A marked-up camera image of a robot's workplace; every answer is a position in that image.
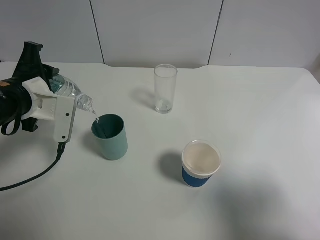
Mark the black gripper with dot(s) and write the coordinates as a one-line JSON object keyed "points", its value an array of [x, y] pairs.
{"points": [[30, 70]]}

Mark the blue white paper cup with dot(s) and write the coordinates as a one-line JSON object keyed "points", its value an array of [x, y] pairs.
{"points": [[200, 160]]}

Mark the clear green-label water bottle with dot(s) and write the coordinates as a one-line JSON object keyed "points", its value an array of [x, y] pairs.
{"points": [[65, 87]]}

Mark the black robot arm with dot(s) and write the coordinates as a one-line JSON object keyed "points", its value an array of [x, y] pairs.
{"points": [[15, 101]]}

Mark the tall clear drinking glass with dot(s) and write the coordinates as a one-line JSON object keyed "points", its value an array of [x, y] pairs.
{"points": [[165, 78]]}

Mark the teal green plastic cup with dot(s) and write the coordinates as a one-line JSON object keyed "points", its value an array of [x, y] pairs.
{"points": [[110, 133]]}

